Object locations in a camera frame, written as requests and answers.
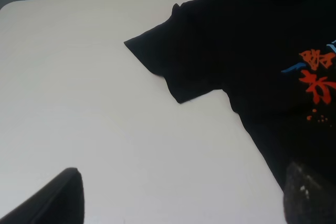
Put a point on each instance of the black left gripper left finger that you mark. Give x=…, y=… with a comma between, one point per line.
x=62, y=200

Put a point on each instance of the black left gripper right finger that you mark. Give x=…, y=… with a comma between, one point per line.
x=308, y=197

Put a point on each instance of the black printed t-shirt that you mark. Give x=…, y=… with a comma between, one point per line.
x=275, y=59

